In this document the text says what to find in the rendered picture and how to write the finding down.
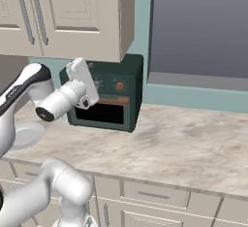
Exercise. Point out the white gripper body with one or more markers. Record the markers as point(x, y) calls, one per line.
point(84, 75)

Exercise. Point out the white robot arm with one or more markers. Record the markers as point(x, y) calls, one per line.
point(22, 198)

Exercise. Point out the orange toaster oven knob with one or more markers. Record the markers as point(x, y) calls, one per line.
point(96, 83)
point(119, 85)

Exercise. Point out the toaster oven glass door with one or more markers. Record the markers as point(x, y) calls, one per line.
point(106, 114)

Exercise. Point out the dark green toaster oven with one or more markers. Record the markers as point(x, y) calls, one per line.
point(134, 75)

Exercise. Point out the white plate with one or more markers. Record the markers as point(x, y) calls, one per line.
point(27, 137)

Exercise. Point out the beige base cupboard door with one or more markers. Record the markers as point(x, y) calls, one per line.
point(148, 216)

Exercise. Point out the beige narrow drawer front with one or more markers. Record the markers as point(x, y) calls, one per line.
point(108, 186)

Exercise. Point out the beige wall cupboard door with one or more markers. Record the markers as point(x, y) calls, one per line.
point(80, 11)
point(9, 11)

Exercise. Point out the window with teal frame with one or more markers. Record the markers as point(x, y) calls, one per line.
point(200, 27)

